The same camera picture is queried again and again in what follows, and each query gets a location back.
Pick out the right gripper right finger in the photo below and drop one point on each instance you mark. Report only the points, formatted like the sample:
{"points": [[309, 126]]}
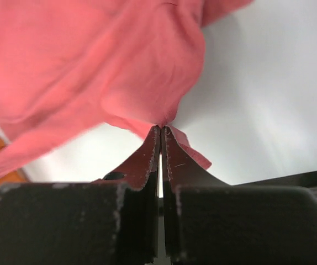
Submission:
{"points": [[208, 221]]}

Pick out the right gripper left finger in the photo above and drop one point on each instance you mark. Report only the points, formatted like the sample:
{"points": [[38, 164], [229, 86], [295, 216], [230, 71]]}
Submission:
{"points": [[109, 221]]}

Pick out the red t shirt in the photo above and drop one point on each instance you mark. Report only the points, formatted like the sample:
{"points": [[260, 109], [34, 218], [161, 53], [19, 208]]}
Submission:
{"points": [[67, 66]]}

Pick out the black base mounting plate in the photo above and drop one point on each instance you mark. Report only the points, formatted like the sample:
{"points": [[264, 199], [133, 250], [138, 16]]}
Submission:
{"points": [[306, 180]]}

